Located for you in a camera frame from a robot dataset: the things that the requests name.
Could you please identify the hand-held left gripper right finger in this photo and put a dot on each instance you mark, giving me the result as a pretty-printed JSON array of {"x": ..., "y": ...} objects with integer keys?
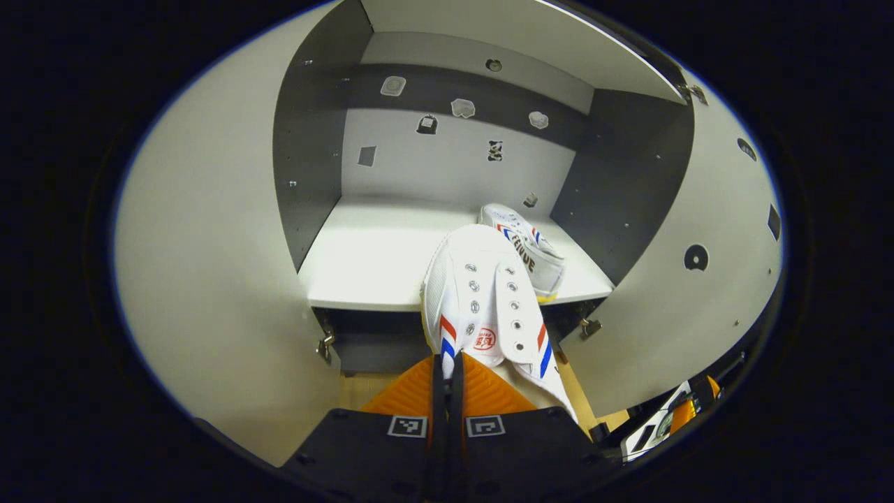
[{"x": 524, "y": 454}]

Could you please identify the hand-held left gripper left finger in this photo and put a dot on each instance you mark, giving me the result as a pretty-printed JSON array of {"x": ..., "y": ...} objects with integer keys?
[{"x": 363, "y": 454}]

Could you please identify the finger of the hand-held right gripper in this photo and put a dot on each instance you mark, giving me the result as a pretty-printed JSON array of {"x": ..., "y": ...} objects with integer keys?
[{"x": 684, "y": 416}]

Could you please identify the white shoe cabinet door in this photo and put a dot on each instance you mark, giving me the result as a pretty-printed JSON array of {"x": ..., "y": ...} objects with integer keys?
[
  {"x": 684, "y": 314},
  {"x": 209, "y": 279}
]

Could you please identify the white striped shoe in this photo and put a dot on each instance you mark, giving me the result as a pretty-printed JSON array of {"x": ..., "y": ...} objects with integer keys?
[
  {"x": 482, "y": 279},
  {"x": 538, "y": 258}
]

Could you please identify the white shoe cabinet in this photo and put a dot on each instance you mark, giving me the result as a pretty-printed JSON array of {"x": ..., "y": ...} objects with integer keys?
[{"x": 377, "y": 251}]

